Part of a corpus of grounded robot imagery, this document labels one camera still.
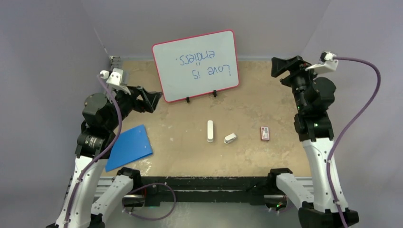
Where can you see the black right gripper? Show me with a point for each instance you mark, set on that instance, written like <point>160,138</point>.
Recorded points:
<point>296,66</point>

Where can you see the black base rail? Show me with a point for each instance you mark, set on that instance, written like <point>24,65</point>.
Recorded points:
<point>256,191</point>

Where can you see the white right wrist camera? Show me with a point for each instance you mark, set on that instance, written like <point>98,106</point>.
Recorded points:
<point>327,64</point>

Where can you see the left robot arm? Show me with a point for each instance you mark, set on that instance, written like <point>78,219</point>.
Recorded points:
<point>94,145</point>

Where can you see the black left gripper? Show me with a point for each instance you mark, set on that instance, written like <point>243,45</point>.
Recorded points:
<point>149,98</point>

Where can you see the blue plastic sheet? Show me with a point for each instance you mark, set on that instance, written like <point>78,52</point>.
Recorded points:
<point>130,146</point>

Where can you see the white board with pink frame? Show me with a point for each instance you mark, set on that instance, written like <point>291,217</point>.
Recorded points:
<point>198,65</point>

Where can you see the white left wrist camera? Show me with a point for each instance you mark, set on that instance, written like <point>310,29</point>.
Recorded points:
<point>116,79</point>

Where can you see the red white staple box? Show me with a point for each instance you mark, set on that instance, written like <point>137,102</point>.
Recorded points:
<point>264,131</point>

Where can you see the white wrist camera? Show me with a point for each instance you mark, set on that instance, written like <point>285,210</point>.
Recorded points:
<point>116,79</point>
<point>327,64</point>

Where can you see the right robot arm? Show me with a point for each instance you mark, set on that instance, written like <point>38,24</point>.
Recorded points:
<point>325,206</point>

